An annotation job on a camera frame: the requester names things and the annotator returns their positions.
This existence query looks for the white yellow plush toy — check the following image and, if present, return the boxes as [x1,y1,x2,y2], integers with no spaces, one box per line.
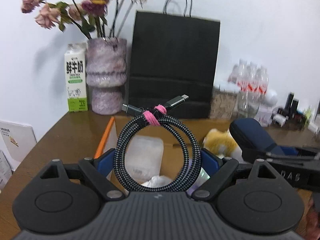
[203,129,243,162]

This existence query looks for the black paper bag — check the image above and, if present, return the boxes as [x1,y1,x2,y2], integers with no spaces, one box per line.
[128,0,220,119]

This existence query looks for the water bottle right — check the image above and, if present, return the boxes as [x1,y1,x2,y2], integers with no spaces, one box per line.
[257,66,268,96]

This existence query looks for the jar of seeds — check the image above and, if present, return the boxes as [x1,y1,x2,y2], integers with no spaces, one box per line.
[209,81,240,119]

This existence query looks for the translucent plastic box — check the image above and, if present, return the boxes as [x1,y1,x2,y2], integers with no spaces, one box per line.
[125,135,164,184]

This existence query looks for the iridescent bundle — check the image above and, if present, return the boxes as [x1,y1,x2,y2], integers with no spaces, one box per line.
[187,168,210,196]

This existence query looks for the clear glass cup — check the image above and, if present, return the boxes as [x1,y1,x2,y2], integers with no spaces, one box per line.
[237,91,260,118]

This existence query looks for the water bottle middle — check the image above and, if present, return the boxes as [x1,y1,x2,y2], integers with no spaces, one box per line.
[247,62,258,93]

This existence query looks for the white charger with cables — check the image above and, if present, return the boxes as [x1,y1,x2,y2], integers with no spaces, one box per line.
[272,114,287,127]

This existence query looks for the water bottle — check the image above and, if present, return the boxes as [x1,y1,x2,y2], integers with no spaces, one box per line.
[257,66,268,96]
[247,62,258,93]
[228,59,248,92]

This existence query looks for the red cardboard box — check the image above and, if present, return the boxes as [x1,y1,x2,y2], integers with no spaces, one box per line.
[93,115,251,196]

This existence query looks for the dark navy zip case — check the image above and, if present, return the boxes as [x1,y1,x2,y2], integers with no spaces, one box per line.
[229,118,284,155]

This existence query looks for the water bottle left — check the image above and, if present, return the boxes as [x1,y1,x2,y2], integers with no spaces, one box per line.
[228,59,248,92]

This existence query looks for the white tissue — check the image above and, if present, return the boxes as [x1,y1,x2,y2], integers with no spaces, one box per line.
[141,176,172,188]

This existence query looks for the braided black cable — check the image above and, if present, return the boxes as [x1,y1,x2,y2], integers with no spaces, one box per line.
[113,94,202,193]

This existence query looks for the milk carton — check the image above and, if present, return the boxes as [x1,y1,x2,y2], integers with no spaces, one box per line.
[65,43,88,112]

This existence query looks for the dried pink flowers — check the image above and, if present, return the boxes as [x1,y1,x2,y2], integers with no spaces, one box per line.
[21,0,147,40]

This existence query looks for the purple ceramic vase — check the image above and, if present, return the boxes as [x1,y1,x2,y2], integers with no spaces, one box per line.
[86,38,127,115]

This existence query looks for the black stand device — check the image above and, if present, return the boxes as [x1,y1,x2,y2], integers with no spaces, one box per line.
[276,93,307,131]

